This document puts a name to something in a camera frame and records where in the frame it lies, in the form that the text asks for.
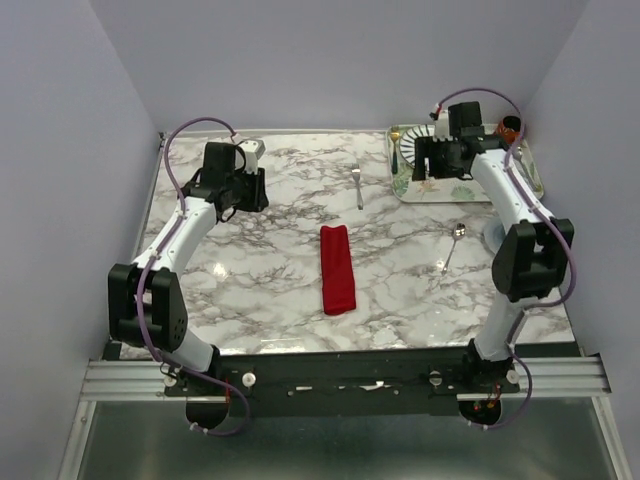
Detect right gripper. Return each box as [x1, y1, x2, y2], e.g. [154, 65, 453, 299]
[409, 136, 462, 182]

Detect silver fork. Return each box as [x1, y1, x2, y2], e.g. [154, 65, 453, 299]
[351, 163, 364, 211]

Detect silver spoon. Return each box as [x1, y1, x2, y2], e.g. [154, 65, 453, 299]
[513, 145, 534, 189]
[441, 223, 466, 274]

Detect red cloth napkin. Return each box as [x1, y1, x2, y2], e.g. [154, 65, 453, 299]
[320, 225, 356, 316]

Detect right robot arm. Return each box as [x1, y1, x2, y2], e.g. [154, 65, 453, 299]
[413, 102, 574, 392]

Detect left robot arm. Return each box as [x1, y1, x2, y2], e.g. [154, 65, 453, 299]
[108, 139, 269, 395]

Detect striped white plate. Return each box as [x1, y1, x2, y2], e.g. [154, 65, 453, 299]
[398, 125, 434, 167]

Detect floral serving tray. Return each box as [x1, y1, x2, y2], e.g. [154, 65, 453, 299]
[386, 122, 546, 204]

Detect orange black cup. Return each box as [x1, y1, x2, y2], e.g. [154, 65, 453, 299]
[494, 115, 522, 146]

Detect silver spoon on tray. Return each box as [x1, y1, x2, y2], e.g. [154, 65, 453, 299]
[513, 145, 534, 189]

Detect grey saucer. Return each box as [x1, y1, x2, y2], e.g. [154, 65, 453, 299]
[483, 217, 506, 253]

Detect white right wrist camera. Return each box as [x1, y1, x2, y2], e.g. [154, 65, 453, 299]
[429, 105, 452, 141]

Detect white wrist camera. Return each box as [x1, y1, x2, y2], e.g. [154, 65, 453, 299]
[429, 105, 452, 141]
[235, 138, 266, 174]

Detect gold fork green handle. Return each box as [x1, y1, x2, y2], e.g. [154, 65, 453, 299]
[389, 125, 401, 175]

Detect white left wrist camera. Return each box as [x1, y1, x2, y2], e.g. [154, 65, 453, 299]
[235, 138, 266, 174]

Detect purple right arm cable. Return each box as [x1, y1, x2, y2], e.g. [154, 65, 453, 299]
[433, 87, 581, 431]

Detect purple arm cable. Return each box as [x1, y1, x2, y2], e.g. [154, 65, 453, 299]
[135, 116, 251, 437]
[433, 87, 581, 431]

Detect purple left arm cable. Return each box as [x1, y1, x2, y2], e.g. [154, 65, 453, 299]
[135, 116, 251, 437]

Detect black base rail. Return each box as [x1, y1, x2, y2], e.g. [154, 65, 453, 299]
[164, 344, 526, 419]

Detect aluminium frame rail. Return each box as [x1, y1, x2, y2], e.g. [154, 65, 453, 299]
[80, 357, 611, 402]

